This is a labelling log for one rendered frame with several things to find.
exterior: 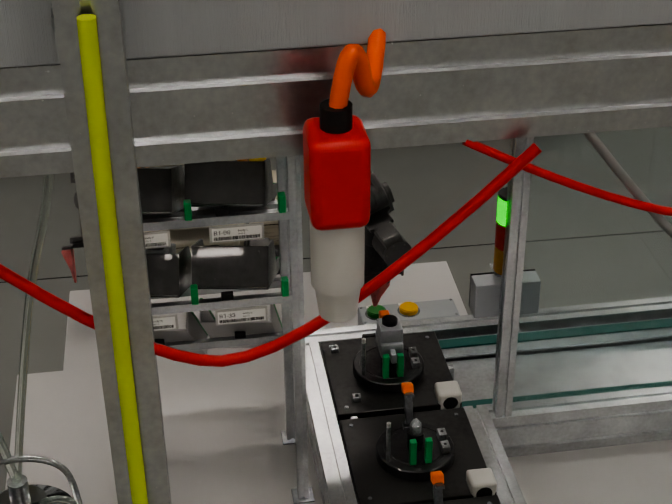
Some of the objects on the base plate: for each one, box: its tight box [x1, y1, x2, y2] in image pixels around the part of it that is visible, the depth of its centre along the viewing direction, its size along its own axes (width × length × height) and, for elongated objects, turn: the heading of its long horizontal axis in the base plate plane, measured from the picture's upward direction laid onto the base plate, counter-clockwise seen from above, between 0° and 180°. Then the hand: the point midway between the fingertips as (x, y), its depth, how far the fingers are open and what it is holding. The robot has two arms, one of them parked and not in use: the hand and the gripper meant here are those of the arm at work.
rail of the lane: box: [305, 314, 498, 352], centre depth 267 cm, size 6×89×11 cm, turn 100°
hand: (374, 301), depth 253 cm, fingers closed
